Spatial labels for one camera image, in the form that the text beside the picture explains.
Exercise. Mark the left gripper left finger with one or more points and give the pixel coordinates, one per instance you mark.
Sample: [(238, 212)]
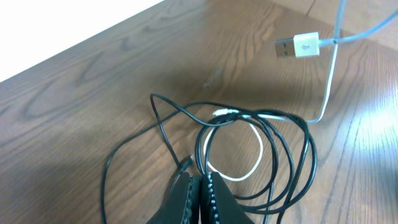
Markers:
[(183, 203)]

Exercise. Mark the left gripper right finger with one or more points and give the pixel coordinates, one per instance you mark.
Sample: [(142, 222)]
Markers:
[(217, 203)]

